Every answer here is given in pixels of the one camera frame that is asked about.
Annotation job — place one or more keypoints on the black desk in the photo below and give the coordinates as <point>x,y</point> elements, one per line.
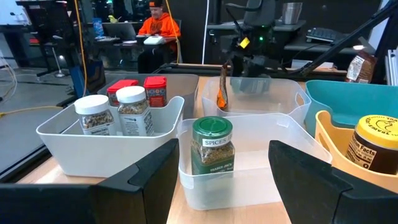
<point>280,27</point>

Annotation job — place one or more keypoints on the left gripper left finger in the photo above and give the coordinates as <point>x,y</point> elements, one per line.
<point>124,199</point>

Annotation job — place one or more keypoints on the orange brown spice packet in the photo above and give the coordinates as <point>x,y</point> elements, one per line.
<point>222,93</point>

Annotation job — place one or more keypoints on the black diagonal strut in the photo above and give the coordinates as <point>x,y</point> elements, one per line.
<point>342,42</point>

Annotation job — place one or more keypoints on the yellow tag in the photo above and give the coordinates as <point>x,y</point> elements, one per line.
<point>244,42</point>

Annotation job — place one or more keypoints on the black keyboard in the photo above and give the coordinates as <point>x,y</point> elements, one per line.
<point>325,34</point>

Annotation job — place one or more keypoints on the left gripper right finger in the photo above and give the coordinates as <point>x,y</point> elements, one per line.
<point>317,199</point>

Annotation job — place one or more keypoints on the yellow plastic bin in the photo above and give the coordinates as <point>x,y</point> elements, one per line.
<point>335,149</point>

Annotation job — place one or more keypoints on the brown bag with nutrition label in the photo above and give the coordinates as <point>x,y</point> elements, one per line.
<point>360,67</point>

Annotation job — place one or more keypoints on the clear plastic bin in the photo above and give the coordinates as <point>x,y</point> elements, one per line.
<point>258,186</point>
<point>280,99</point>

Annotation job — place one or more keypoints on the black laptop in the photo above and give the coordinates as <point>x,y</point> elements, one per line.
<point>119,31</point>

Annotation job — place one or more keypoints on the floor lamp stand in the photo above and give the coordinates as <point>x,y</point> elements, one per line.
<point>57,59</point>

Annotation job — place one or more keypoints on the brown jar with yellow lid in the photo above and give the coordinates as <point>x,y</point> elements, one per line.
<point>370,146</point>

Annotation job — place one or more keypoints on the white box on desk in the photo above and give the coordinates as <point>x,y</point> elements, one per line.
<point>154,40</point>

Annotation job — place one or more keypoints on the teal plastic bin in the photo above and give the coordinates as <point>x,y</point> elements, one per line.
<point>348,99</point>

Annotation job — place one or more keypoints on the aluminium frame profile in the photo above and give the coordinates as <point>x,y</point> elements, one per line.
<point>392,67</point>

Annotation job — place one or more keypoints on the red-lidded spice jar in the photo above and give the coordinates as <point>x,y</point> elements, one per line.
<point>155,90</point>
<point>119,85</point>

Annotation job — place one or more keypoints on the white-lidded spice jar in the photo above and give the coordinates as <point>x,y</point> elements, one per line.
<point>135,112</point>
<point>94,116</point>

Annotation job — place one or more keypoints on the metal cup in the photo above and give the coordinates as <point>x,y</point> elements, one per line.
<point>292,12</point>

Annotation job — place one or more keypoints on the green-lidded spice jar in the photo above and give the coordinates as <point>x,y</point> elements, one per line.
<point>213,146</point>

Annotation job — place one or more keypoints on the white plastic bin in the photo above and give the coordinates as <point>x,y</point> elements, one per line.
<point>93,152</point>

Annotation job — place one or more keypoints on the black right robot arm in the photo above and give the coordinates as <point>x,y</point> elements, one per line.
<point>259,15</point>

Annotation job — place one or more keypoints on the person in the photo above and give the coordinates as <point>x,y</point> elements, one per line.
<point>160,28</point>

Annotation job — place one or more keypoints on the blue can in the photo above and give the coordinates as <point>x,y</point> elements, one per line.
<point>98,28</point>

